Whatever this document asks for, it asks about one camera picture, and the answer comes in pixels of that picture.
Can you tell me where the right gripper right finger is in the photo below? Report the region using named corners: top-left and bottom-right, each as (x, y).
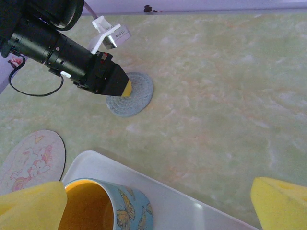
top-left (250, 176), bottom-right (307, 230)

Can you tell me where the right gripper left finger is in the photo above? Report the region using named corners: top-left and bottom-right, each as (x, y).
top-left (0, 181), bottom-right (68, 230)

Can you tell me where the blue butterfly mug yellow inside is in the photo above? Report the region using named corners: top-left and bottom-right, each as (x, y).
top-left (57, 177), bottom-right (154, 230)

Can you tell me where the round blue woven coaster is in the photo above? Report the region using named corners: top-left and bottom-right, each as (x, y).
top-left (106, 71), bottom-right (154, 118)

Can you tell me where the round white unicorn coaster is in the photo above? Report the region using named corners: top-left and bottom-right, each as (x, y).
top-left (0, 129), bottom-right (67, 196)

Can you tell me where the white plastic tray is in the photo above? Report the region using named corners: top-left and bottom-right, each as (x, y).
top-left (61, 150), bottom-right (262, 230)

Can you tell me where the thin black cable loop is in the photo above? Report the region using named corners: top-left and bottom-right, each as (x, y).
top-left (8, 55), bottom-right (65, 97)

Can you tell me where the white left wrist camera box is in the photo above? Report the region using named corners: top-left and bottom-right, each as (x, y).
top-left (90, 15), bottom-right (132, 55)

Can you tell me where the lilac robot cable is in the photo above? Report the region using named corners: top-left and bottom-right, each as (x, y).
top-left (83, 0), bottom-right (99, 19)

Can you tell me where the aluminium table edge rail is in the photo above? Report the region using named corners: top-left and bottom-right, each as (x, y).
top-left (83, 7), bottom-right (307, 17)

